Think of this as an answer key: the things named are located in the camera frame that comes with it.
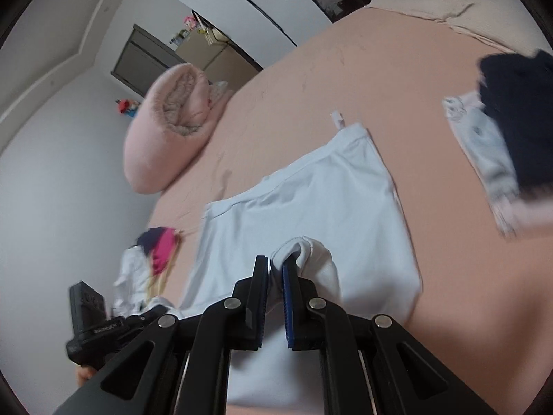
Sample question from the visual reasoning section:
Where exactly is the light blue shirt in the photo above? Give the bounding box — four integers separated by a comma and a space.
179, 111, 424, 409

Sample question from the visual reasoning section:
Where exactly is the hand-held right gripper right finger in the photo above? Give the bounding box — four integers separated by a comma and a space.
282, 261, 497, 415

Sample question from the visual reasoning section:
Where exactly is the magenta garment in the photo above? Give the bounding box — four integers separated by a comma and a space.
149, 227, 178, 275

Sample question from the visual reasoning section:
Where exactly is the white printed folded garment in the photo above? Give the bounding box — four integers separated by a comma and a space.
441, 91, 525, 238

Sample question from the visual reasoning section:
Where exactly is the person's left hand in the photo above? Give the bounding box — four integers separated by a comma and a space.
74, 364, 96, 387

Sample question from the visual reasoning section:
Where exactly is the dark grey door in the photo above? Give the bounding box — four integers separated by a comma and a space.
111, 25, 264, 96

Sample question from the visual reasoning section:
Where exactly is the pink fleece blanket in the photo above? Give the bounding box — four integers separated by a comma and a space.
123, 63, 236, 195

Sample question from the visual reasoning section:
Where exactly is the navy folded garment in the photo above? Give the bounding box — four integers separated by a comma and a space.
477, 49, 553, 202

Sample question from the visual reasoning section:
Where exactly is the bed with pink sheet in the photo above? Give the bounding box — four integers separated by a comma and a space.
147, 0, 553, 415

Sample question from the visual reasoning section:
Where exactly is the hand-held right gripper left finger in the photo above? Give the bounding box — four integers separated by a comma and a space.
52, 254, 271, 415

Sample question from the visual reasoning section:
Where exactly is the beige embroidered bed cover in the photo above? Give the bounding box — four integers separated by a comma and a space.
365, 0, 551, 59

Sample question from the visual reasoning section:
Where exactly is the beige cabinet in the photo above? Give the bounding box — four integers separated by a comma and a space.
175, 30, 236, 81

